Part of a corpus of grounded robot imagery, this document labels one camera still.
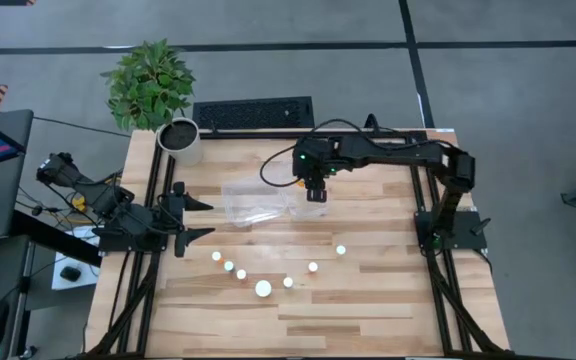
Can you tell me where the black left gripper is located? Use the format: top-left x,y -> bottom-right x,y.
160,182 -> 217,258

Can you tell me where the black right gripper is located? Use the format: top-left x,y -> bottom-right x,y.
293,137 -> 342,203

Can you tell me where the clear plastic bin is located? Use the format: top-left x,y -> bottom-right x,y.
280,159 -> 333,221
221,174 -> 294,229

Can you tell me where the white plant pot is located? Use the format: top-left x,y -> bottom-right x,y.
156,117 -> 204,167

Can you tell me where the black floor vent grille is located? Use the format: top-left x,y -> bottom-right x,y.
192,96 -> 315,130

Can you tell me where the green leafy plant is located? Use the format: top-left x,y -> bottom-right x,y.
100,38 -> 197,132

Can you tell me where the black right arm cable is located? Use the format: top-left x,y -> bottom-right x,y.
259,143 -> 303,189

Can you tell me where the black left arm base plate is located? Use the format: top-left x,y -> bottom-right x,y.
98,227 -> 169,253

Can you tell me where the black aluminium table frame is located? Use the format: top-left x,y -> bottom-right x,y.
85,128 -> 514,359

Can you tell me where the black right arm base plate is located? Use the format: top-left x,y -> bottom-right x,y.
414,209 -> 488,251

